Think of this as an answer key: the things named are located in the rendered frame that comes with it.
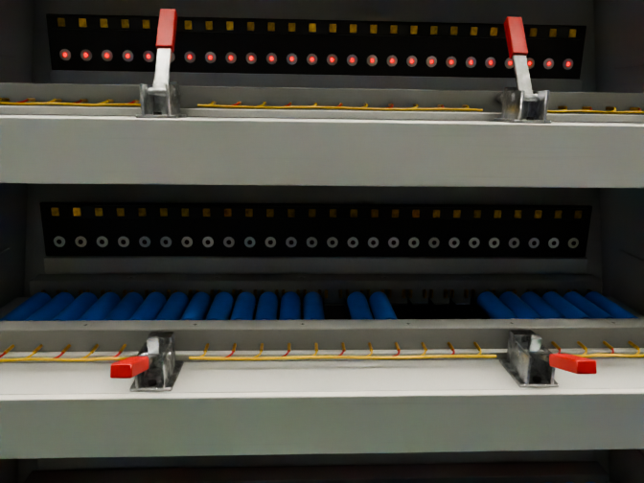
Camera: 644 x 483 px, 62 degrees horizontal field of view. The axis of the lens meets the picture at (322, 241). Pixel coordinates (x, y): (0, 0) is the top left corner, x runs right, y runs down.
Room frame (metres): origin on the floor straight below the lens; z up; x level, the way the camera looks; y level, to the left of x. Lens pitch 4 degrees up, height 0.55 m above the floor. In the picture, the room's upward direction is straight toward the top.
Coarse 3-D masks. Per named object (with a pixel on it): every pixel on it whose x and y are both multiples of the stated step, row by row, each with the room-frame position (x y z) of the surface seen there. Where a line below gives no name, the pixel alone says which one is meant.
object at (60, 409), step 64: (0, 256) 0.50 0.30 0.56; (64, 256) 0.53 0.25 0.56; (128, 256) 0.53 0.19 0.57; (192, 256) 0.53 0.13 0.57; (256, 256) 0.54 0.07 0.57; (0, 384) 0.37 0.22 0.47; (64, 384) 0.37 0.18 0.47; (128, 384) 0.37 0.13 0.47; (192, 384) 0.37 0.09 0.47; (256, 384) 0.38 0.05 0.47; (320, 384) 0.38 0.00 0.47; (384, 384) 0.38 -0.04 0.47; (448, 384) 0.38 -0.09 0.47; (512, 384) 0.38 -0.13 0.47; (576, 384) 0.38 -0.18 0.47; (640, 384) 0.38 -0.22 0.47; (0, 448) 0.36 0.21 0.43; (64, 448) 0.37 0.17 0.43; (128, 448) 0.37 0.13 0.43; (192, 448) 0.37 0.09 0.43; (256, 448) 0.37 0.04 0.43; (320, 448) 0.38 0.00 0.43; (384, 448) 0.38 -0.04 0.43; (448, 448) 0.38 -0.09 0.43; (512, 448) 0.38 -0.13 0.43; (576, 448) 0.39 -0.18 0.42
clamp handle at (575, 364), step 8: (528, 344) 0.38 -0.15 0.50; (536, 344) 0.38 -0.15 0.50; (528, 352) 0.38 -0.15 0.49; (536, 352) 0.38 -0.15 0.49; (544, 352) 0.38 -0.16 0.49; (544, 360) 0.36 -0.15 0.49; (552, 360) 0.35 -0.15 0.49; (560, 360) 0.34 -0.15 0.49; (568, 360) 0.32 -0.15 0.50; (576, 360) 0.32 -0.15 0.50; (584, 360) 0.32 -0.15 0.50; (592, 360) 0.32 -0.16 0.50; (560, 368) 0.34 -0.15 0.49; (568, 368) 0.32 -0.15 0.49; (576, 368) 0.32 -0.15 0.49; (584, 368) 0.32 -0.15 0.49; (592, 368) 0.32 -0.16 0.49
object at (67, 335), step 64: (64, 320) 0.42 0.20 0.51; (128, 320) 0.42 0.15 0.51; (192, 320) 0.42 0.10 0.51; (256, 320) 0.42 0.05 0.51; (320, 320) 0.42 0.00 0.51; (384, 320) 0.43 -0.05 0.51; (448, 320) 0.43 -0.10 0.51; (512, 320) 0.43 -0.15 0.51; (576, 320) 0.43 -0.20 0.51; (640, 320) 0.43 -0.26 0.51
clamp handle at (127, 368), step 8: (152, 344) 0.37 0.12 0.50; (152, 352) 0.37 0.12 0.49; (160, 352) 0.37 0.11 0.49; (120, 360) 0.32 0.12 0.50; (128, 360) 0.32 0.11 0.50; (136, 360) 0.32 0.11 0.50; (144, 360) 0.33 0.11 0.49; (152, 360) 0.35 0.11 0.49; (112, 368) 0.30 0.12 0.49; (120, 368) 0.30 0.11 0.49; (128, 368) 0.30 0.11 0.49; (136, 368) 0.31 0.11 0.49; (144, 368) 0.33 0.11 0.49; (112, 376) 0.30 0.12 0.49; (120, 376) 0.30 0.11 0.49; (128, 376) 0.30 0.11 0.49
